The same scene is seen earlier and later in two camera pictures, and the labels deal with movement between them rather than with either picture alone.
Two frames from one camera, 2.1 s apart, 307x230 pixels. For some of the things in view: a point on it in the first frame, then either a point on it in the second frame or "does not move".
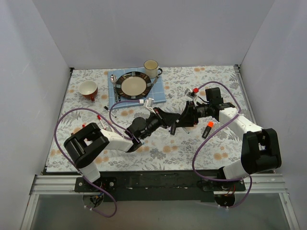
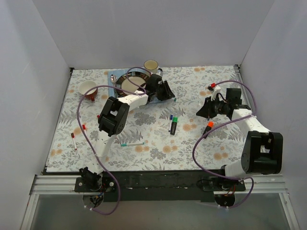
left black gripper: (160, 116) → (162, 89)
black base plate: (158, 185) does not move
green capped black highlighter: (173, 127) does not move
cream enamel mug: (151, 68) does not move
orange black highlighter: (210, 125) does not move
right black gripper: (192, 113) → (210, 108)
